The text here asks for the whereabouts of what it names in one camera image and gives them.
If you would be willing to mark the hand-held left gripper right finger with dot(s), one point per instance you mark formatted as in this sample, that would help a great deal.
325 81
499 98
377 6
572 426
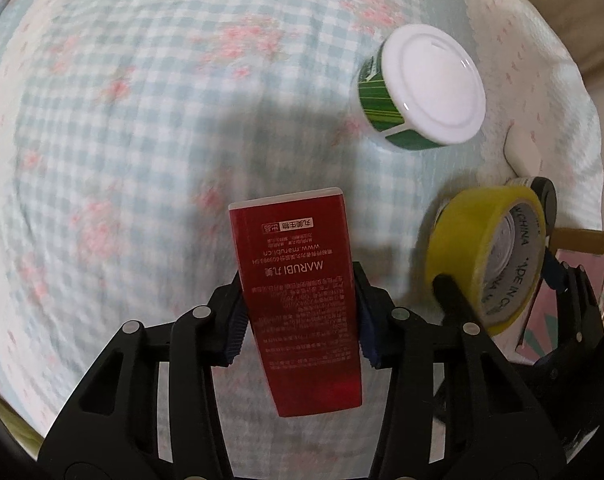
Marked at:
369 331

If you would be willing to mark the small white rectangular object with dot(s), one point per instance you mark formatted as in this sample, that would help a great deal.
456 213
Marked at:
522 152

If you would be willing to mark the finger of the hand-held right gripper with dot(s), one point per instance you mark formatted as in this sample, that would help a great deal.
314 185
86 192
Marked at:
454 297
554 272

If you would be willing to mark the yellow-green cloth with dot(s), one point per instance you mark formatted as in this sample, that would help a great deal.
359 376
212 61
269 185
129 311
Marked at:
11 425

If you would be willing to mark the green-labelled jar with white lid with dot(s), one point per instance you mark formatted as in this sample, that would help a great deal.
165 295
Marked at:
432 85

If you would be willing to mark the brown cardboard box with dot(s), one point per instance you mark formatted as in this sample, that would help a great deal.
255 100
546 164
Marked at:
582 237

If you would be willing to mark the yellow tape roll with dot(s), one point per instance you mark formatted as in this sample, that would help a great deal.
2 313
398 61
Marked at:
469 240

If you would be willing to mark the red rectangular cosmetic box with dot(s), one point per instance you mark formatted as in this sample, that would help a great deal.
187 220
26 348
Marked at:
297 300

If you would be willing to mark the pink and teal patterned box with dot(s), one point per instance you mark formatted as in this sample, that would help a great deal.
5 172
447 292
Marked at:
584 266

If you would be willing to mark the blue checked floral quilt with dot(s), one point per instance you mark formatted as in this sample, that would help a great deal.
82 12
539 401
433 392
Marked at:
131 160

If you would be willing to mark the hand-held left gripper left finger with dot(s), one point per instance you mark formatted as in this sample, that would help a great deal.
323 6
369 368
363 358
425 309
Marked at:
236 316

